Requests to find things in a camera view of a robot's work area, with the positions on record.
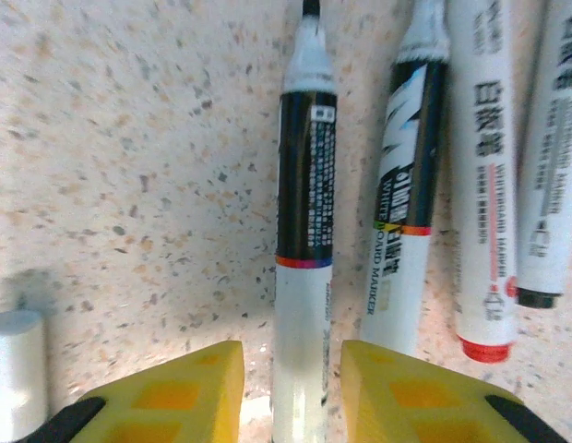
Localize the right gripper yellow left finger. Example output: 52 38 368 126
34 340 245 443

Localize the white marker black end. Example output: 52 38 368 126
514 0 572 309

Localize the slim black marker pen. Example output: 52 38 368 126
0 310 48 442

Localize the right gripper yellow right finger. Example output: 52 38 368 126
340 340 571 443

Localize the white marker red end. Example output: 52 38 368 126
445 0 520 364

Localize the black and white whiteboard marker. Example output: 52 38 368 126
359 0 451 359
269 0 340 443

